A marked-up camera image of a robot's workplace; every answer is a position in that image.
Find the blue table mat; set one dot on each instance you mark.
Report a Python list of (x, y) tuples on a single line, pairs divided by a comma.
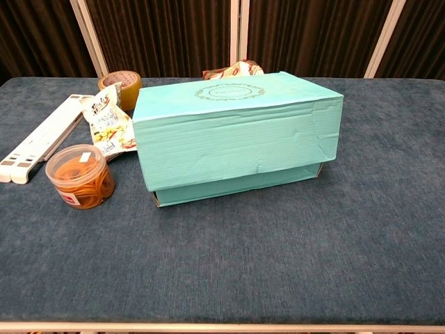
[(222, 261)]

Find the clear jar of rubber bands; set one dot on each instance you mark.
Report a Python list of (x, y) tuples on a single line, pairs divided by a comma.
[(81, 181)]

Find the red white snack wrapper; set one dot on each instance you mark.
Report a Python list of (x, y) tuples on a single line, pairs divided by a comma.
[(236, 70)]

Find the dark pleated curtain panel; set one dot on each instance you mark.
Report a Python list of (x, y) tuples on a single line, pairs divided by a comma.
[(424, 35), (38, 35), (160, 35), (313, 35)]

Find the white folding laptop stand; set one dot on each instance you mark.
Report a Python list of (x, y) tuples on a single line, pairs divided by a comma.
[(45, 135)]

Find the light blue shoe box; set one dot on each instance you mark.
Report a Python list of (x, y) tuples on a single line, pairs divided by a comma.
[(236, 139)]

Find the white partition frame post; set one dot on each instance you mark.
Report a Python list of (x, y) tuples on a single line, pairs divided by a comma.
[(240, 35), (89, 35), (384, 35)]

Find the tan packing tape roll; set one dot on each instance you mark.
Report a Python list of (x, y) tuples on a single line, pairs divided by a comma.
[(130, 92)]

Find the white peanut snack bag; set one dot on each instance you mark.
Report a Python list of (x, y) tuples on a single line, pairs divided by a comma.
[(107, 121)]

